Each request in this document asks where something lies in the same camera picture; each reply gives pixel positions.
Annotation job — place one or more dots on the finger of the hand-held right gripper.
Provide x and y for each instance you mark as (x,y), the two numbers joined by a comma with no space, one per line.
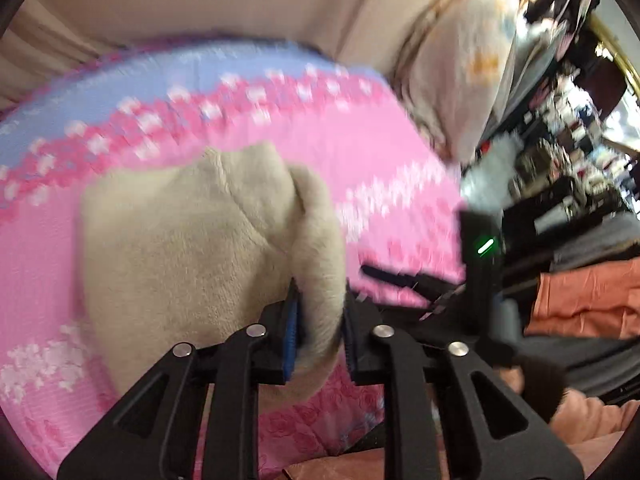
(400,278)

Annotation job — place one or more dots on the dusty pink cloth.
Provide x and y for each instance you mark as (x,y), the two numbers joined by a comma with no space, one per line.
(320,467)

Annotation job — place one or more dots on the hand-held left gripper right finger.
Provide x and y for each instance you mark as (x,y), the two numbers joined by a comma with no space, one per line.
(350,345)

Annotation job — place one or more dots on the orange cloth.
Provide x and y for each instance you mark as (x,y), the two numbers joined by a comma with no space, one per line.
(590,300)

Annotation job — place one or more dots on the pink floral bedsheet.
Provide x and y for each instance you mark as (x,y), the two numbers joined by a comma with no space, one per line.
(325,135)

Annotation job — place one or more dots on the cluttered shelf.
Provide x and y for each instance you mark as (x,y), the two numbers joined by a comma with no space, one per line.
(570,110)

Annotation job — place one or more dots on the beige sweater with black hearts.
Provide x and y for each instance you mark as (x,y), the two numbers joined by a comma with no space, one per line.
(175,260)

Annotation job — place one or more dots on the beige draped cloth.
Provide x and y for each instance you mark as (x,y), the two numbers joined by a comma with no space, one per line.
(200,0)

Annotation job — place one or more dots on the white printed pillow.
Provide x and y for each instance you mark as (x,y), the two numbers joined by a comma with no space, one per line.
(465,85)

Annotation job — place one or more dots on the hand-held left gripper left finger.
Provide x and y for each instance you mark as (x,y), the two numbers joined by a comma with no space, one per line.
(291,340)

